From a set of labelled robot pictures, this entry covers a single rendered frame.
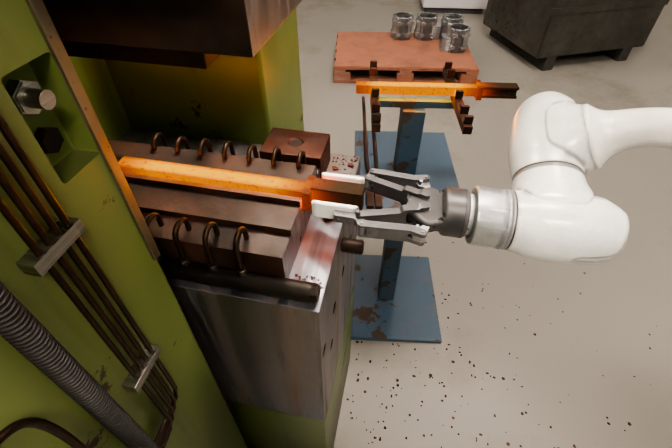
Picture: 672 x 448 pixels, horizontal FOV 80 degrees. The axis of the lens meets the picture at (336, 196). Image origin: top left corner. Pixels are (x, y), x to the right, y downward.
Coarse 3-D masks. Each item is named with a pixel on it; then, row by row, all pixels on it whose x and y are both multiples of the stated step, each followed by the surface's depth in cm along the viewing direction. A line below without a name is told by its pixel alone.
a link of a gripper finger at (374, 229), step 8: (360, 224) 57; (368, 224) 57; (376, 224) 57; (384, 224) 57; (392, 224) 57; (400, 224) 57; (408, 224) 57; (368, 232) 58; (376, 232) 57; (384, 232) 57; (392, 232) 57; (400, 232) 57; (408, 232) 56; (416, 232) 56; (424, 232) 56; (400, 240) 58; (408, 240) 58
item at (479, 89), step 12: (360, 84) 101; (372, 84) 101; (384, 84) 101; (396, 84) 101; (408, 84) 101; (420, 84) 101; (432, 84) 101; (444, 84) 101; (456, 84) 101; (468, 84) 101; (480, 84) 100; (492, 84) 101; (504, 84) 101; (516, 84) 101; (480, 96) 100; (492, 96) 101; (504, 96) 101; (516, 96) 101
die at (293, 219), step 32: (160, 160) 69; (192, 160) 71; (224, 160) 71; (256, 160) 71; (160, 192) 65; (192, 192) 65; (224, 192) 64; (256, 192) 63; (192, 224) 61; (224, 224) 61; (256, 224) 60; (288, 224) 60; (192, 256) 60; (224, 256) 59; (256, 256) 57; (288, 256) 59
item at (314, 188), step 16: (128, 160) 68; (144, 160) 68; (160, 176) 66; (176, 176) 66; (192, 176) 65; (208, 176) 65; (224, 176) 65; (240, 176) 65; (256, 176) 65; (272, 176) 65; (272, 192) 64; (288, 192) 63; (304, 192) 61; (320, 192) 62; (336, 192) 61; (352, 192) 61; (304, 208) 63
